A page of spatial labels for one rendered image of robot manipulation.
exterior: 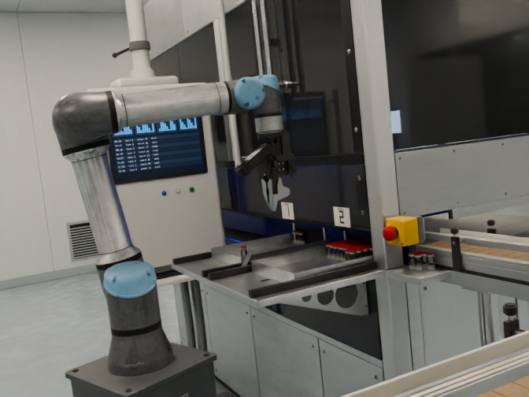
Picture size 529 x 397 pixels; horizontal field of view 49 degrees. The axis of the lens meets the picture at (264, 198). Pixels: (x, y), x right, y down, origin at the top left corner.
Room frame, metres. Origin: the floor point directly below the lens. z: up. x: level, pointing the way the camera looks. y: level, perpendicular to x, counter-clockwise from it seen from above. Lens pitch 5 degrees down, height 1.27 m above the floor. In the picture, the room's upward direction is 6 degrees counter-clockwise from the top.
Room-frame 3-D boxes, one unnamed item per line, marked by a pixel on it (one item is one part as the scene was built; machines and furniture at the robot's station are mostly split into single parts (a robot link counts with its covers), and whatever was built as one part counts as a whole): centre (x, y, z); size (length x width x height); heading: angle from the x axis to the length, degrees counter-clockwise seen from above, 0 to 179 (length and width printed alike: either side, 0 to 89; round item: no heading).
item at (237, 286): (1.84, -0.01, 0.87); 0.70 x 0.48 x 0.02; 27
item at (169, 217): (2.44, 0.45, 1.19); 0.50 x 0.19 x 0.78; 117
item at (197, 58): (2.73, 0.24, 1.50); 0.49 x 0.01 x 0.59; 27
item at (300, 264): (1.72, -0.15, 0.90); 0.34 x 0.26 x 0.04; 117
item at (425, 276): (1.56, -0.41, 0.87); 0.14 x 0.13 x 0.02; 117
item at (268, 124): (1.59, -0.03, 1.32); 0.08 x 0.08 x 0.05
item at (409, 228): (1.55, -0.37, 0.99); 0.08 x 0.07 x 0.07; 117
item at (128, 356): (1.32, 0.33, 0.84); 0.15 x 0.15 x 0.10
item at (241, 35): (2.25, 0.00, 1.50); 0.47 x 0.01 x 0.59; 27
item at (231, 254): (2.03, 0.00, 0.90); 0.34 x 0.26 x 0.04; 117
